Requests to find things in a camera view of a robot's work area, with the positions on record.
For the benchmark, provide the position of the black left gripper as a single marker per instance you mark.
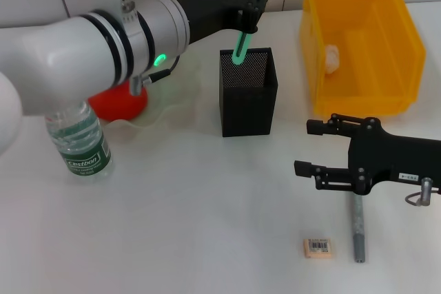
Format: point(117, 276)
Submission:
point(213, 8)

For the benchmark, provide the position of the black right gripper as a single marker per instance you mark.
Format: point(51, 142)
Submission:
point(389, 156)

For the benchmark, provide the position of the green utility knife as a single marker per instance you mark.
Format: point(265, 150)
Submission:
point(239, 51)

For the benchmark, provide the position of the white paper ball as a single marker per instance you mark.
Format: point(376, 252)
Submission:
point(332, 58)

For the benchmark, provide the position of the beige eraser with barcode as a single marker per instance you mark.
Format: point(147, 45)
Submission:
point(317, 248)

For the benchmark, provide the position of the red-orange knitted toy orange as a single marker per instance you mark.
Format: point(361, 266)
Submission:
point(117, 104)

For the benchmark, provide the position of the clear green-label water bottle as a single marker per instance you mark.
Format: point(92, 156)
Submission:
point(82, 149)

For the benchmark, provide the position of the black mesh pen holder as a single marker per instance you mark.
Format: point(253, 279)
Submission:
point(248, 115)

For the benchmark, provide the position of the grey glitter pen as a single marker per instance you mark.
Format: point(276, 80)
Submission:
point(358, 232)

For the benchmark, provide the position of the green glass fruit plate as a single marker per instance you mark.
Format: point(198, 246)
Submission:
point(179, 101)

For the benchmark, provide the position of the yellow plastic bin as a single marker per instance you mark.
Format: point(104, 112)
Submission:
point(372, 49)

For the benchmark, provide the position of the silver right wrist post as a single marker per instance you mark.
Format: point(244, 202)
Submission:
point(425, 190)

